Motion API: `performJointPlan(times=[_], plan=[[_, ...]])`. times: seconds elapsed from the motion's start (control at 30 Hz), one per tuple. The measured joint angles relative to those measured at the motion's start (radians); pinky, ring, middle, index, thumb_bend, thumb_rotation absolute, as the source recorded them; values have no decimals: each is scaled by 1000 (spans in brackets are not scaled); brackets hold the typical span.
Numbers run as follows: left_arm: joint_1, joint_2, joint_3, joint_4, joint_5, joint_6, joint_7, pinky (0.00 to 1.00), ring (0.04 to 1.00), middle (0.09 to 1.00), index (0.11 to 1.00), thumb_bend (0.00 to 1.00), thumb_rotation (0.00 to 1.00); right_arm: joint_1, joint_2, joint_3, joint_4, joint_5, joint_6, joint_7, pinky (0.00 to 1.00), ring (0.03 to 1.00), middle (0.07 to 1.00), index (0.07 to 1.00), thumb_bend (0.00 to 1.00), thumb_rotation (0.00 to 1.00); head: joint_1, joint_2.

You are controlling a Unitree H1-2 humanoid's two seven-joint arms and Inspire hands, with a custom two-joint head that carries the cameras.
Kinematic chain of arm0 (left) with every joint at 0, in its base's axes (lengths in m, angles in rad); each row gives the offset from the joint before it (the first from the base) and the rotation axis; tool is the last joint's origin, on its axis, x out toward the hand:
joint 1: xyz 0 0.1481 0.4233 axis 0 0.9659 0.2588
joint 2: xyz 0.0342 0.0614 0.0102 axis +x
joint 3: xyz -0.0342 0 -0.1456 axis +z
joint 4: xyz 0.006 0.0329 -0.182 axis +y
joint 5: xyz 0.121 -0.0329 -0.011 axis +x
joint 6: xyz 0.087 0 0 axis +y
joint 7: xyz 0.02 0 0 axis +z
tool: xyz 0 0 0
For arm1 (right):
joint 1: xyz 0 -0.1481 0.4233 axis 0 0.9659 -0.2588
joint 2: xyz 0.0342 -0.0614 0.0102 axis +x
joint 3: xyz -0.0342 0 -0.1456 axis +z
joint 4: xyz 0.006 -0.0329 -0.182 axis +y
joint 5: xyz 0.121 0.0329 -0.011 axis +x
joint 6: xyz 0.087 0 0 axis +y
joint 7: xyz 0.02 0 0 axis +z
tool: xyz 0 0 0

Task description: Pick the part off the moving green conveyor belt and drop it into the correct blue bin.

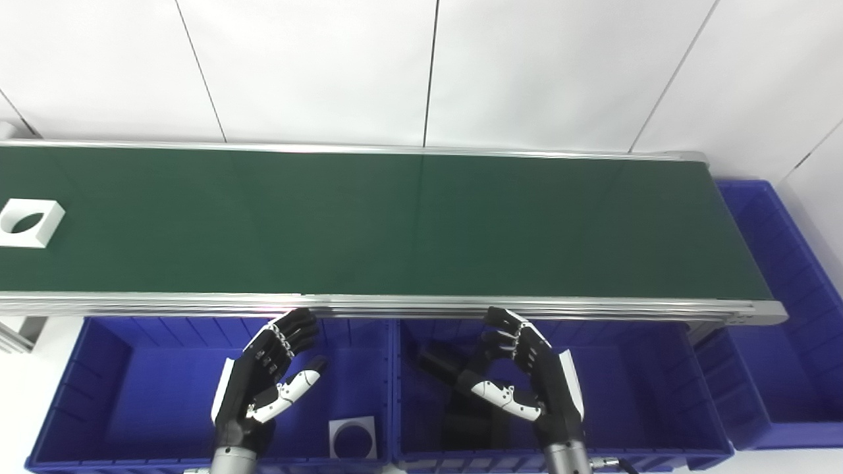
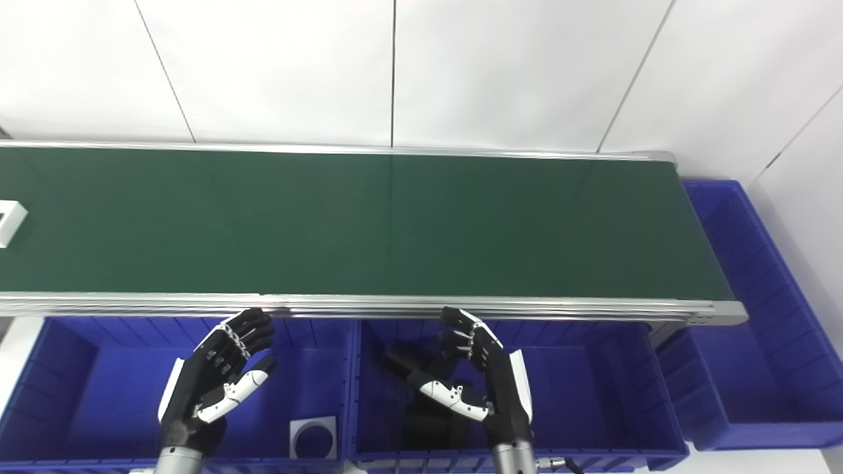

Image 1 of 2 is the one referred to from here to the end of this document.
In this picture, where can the blue plastic bin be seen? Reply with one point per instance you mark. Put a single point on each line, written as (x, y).
(784, 342)
(158, 395)
(645, 395)

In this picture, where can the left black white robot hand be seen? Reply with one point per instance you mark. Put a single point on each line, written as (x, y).
(247, 385)

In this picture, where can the black plastic part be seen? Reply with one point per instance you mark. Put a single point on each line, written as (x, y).
(471, 431)

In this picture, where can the green conveyor belt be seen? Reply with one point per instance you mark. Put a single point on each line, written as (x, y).
(408, 224)
(461, 307)

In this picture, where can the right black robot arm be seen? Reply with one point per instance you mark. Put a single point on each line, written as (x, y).
(568, 461)

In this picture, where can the aluminium conveyor leg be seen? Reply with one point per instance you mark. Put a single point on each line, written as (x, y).
(20, 332)

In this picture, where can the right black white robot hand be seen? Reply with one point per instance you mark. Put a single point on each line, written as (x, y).
(550, 382)

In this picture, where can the white square part round hole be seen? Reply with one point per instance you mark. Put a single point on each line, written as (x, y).
(47, 230)
(337, 431)

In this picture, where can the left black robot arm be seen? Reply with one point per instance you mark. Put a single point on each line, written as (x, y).
(234, 462)

